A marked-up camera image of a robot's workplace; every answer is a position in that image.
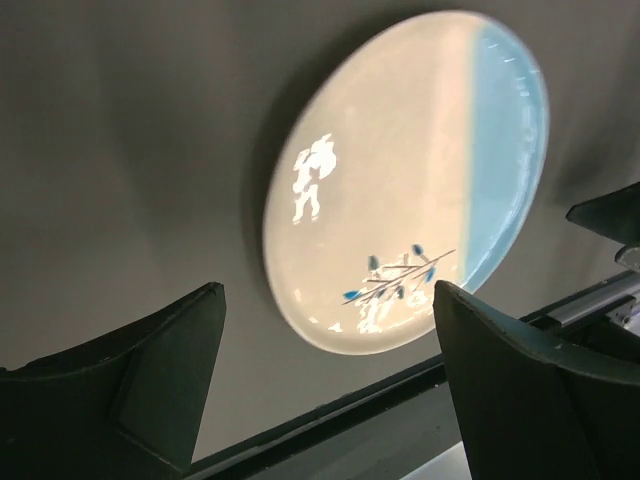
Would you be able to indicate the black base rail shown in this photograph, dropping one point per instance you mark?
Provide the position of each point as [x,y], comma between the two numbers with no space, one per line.
[395,426]

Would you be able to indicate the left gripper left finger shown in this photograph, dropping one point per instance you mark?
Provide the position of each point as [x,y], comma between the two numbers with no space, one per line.
[125,405]

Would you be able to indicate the blue and cream plate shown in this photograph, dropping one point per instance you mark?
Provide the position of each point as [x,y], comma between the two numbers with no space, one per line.
[416,161]

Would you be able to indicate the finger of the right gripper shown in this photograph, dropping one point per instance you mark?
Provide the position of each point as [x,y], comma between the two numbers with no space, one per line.
[614,216]

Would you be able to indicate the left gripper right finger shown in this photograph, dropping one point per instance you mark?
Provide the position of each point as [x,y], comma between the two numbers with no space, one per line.
[532,403]

